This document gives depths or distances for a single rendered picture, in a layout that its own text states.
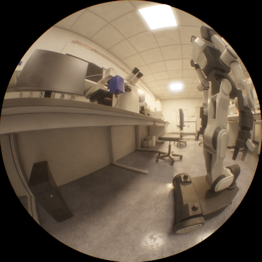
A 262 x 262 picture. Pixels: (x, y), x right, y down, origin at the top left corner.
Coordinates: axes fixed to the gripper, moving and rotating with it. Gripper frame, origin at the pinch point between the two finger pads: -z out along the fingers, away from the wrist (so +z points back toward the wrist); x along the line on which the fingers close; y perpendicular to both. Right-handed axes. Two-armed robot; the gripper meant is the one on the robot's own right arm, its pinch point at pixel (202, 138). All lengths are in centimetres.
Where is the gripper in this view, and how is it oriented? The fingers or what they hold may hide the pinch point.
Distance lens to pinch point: 79.4
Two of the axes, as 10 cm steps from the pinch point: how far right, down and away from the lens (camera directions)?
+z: 1.5, -9.8, -1.3
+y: -3.5, 0.7, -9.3
